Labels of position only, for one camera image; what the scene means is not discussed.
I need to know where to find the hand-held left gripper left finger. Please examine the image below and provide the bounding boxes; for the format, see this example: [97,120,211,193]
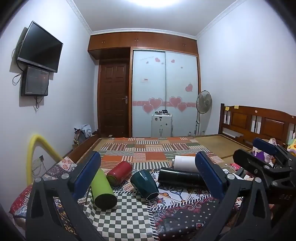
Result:
[25,151,104,241]

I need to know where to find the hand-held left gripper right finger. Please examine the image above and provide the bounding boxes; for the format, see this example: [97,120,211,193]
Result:
[195,151,278,241]

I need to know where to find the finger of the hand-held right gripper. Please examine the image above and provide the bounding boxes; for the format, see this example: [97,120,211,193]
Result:
[253,138,296,171]
[233,149,296,202]

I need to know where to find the dark green faceted cup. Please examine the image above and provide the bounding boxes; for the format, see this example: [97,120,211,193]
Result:
[130,170,160,202]

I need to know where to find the lime green cup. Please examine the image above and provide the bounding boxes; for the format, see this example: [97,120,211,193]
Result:
[90,168,118,211]

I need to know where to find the white cup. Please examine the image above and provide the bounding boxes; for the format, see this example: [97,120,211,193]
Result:
[171,155,200,173]

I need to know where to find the black cup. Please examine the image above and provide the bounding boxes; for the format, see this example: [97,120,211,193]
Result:
[158,167,208,189]

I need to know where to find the red cup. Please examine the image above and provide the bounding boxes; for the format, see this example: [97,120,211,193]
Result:
[106,161,133,186]

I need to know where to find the pink clothing heap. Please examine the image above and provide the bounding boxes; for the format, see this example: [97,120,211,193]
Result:
[252,138,278,164]

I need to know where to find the wooden bed headboard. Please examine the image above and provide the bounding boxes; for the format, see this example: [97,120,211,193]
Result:
[218,103,296,149]

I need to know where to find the yellow plush toy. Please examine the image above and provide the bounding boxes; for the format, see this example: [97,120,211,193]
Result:
[286,136,296,154]

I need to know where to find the woven bamboo bed mat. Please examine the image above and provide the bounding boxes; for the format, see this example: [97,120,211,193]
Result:
[194,134,253,161]

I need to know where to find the pile of clothes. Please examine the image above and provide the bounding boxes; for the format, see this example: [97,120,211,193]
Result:
[73,124,93,144]

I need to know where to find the floral printed blanket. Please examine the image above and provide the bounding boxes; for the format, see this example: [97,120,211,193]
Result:
[9,156,243,241]

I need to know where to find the checkered cloth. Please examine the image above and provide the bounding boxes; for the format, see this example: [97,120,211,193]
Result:
[82,187,163,240]

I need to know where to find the yellow foam tube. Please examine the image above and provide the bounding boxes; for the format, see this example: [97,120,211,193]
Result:
[26,134,63,186]

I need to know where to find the patchwork striped blanket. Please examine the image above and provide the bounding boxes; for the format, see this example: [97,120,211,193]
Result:
[76,137,223,171]

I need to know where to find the white suitcase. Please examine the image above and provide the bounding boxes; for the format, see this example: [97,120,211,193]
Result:
[151,113,173,138]

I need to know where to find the standing electric fan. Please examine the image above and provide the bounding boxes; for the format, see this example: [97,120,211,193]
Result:
[194,90,213,136]

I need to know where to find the brown wooden door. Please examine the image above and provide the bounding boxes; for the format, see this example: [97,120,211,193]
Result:
[98,61,130,137]

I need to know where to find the wooden wardrobe with heart stickers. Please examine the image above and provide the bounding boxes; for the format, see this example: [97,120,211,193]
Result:
[88,32,200,138]

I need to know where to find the wooden bed frame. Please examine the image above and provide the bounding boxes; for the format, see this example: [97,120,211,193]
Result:
[62,134,100,164]

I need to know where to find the wall power socket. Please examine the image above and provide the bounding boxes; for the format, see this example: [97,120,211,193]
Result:
[32,155,45,172]

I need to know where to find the small wall-mounted monitor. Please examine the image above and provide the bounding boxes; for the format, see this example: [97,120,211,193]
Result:
[21,66,50,97]

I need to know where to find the black monitor cable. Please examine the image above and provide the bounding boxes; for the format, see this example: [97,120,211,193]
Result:
[12,74,23,87]

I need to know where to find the wall-mounted black television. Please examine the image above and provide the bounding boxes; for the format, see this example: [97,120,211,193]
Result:
[17,21,63,73]

